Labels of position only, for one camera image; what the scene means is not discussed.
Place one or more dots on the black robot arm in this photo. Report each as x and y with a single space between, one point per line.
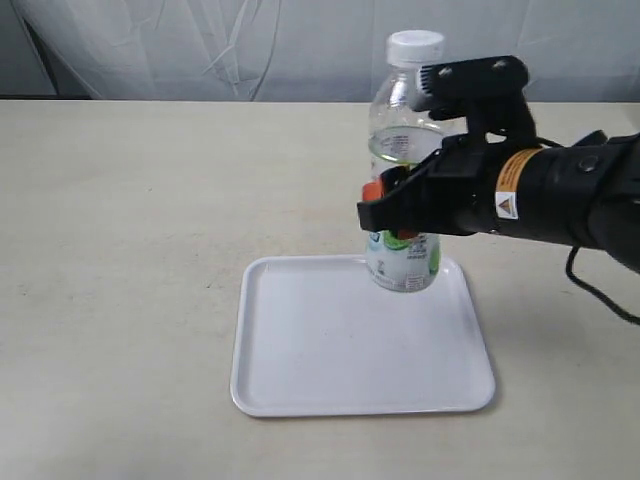
581 196

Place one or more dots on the white plastic tray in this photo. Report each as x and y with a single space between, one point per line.
316 336

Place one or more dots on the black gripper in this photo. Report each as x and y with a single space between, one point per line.
451 192

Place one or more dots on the white backdrop cloth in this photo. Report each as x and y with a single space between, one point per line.
327 50

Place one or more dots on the clear plastic bottle white cap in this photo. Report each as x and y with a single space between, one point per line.
398 136

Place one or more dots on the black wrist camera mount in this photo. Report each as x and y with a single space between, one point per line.
486 92

